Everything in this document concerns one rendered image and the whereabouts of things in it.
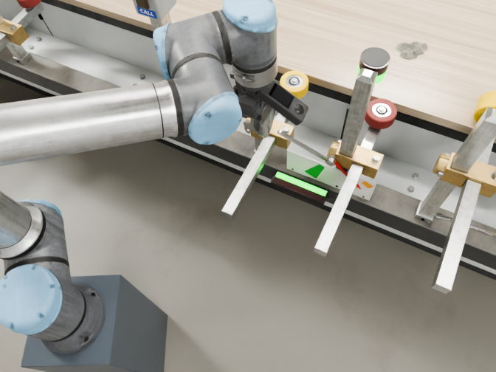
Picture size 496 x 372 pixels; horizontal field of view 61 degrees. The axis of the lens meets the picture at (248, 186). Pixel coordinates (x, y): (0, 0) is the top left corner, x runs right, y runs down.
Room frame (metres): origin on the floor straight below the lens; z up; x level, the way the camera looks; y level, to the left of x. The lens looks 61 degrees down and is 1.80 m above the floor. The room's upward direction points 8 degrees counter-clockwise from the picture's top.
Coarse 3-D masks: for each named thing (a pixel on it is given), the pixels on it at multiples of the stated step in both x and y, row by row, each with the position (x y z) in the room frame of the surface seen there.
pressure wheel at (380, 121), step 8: (376, 104) 0.68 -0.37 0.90; (384, 104) 0.67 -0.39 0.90; (392, 104) 0.67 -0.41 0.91; (368, 112) 0.65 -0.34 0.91; (376, 112) 0.65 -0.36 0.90; (384, 112) 0.65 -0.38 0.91; (392, 112) 0.64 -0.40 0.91; (368, 120) 0.64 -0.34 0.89; (376, 120) 0.63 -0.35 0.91; (384, 120) 0.62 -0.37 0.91; (392, 120) 0.62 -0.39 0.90; (376, 128) 0.62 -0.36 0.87; (384, 128) 0.62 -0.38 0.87
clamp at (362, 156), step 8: (336, 144) 0.59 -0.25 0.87; (328, 152) 0.58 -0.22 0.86; (336, 152) 0.57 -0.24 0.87; (360, 152) 0.56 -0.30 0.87; (368, 152) 0.55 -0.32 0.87; (376, 152) 0.55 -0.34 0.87; (344, 160) 0.55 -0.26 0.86; (352, 160) 0.54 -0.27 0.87; (360, 160) 0.53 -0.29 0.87; (368, 160) 0.53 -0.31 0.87; (368, 168) 0.51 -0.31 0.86; (376, 168) 0.50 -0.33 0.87; (368, 176) 0.51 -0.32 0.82
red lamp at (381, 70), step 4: (368, 48) 0.64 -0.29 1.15; (380, 48) 0.63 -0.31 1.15; (360, 56) 0.62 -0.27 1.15; (388, 56) 0.61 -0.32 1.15; (360, 60) 0.61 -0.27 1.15; (388, 60) 0.60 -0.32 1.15; (360, 64) 0.61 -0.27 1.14; (364, 64) 0.60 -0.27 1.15; (388, 64) 0.59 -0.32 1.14; (360, 68) 0.60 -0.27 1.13; (364, 68) 0.59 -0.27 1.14; (368, 68) 0.59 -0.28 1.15; (372, 68) 0.58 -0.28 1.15; (376, 68) 0.58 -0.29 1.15; (380, 68) 0.58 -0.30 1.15; (384, 68) 0.58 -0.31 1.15; (380, 72) 0.58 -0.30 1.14; (384, 72) 0.59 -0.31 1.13
